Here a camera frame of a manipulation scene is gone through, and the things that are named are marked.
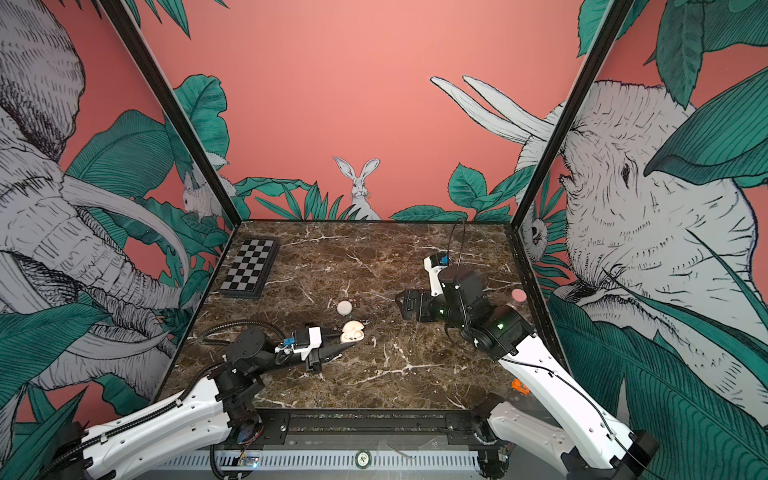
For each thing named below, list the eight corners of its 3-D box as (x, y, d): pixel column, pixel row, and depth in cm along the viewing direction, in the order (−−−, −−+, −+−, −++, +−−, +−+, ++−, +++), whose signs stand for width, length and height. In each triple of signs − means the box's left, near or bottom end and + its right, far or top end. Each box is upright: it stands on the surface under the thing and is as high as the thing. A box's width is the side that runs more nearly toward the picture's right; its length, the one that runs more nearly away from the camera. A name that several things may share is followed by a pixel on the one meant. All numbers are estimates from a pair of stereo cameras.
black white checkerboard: (223, 299, 100) (218, 292, 97) (246, 244, 116) (242, 237, 113) (262, 299, 100) (258, 293, 97) (280, 244, 116) (277, 237, 113)
